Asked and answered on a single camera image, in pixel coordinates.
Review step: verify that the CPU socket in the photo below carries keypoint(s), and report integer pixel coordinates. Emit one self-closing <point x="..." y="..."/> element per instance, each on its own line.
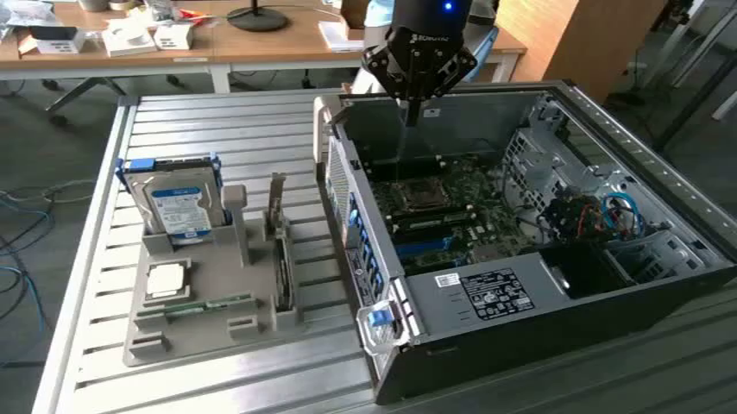
<point x="423" y="194"/>

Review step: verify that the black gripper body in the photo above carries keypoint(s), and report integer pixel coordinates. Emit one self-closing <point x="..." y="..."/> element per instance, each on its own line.
<point x="428" y="21"/>

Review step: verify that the white paper stack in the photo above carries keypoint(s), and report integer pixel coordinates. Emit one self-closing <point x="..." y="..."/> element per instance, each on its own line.
<point x="339" y="36"/>

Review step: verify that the wooden desk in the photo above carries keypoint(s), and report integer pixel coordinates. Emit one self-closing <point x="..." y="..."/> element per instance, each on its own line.
<point x="259" y="43"/>

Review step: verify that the black installed RAM stick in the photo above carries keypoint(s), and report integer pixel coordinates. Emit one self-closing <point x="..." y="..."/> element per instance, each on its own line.
<point x="431" y="223"/>

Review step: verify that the brown cardboard box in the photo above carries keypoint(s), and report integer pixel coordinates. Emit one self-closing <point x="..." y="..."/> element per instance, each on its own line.
<point x="352" y="13"/>

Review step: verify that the green RAM stick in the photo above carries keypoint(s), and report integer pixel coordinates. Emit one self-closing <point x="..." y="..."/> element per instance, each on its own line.
<point x="190" y="307"/>

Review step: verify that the silver CPU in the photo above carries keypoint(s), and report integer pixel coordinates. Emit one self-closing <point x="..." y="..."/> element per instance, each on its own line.
<point x="165" y="280"/>

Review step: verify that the silver disk bay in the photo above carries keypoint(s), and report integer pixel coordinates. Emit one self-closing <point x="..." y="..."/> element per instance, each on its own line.
<point x="662" y="259"/>

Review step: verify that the hard disk in blue bracket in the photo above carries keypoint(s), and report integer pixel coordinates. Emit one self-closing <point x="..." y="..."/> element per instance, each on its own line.
<point x="175" y="207"/>

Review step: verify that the blue case latch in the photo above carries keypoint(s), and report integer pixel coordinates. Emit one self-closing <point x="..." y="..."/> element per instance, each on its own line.
<point x="379" y="319"/>

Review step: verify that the white box with black lid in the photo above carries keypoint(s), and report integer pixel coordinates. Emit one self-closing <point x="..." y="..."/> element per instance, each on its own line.
<point x="57" y="45"/>

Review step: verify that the green motherboard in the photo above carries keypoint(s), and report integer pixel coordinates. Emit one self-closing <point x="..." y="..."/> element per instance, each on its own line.
<point x="495" y="224"/>

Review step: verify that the black lamp base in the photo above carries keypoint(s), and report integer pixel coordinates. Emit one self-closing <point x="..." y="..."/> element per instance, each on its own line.
<point x="256" y="19"/>

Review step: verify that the grey power supply unit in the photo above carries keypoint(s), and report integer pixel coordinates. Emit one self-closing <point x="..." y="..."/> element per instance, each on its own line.
<point x="438" y="302"/>

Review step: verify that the white open box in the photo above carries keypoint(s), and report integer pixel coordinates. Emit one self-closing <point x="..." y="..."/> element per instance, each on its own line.
<point x="129" y="43"/>

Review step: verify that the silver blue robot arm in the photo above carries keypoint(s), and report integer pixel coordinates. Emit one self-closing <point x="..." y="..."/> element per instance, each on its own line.
<point x="486" y="43"/>

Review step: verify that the graphics card with metal bracket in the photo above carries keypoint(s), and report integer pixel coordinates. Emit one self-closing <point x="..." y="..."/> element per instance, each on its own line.
<point x="284" y="267"/>

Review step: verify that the blue expansion slot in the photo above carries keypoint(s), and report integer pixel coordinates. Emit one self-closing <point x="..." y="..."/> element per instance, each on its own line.
<point x="423" y="246"/>

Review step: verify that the grey parts rack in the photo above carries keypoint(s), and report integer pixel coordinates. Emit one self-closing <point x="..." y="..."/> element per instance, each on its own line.
<point x="230" y="276"/>

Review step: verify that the white carton with label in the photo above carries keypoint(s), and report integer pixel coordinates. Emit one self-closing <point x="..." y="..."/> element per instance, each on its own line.
<point x="172" y="36"/>

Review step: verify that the black open PC case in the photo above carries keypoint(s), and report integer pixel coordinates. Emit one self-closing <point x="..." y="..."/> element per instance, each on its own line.
<point x="518" y="358"/>

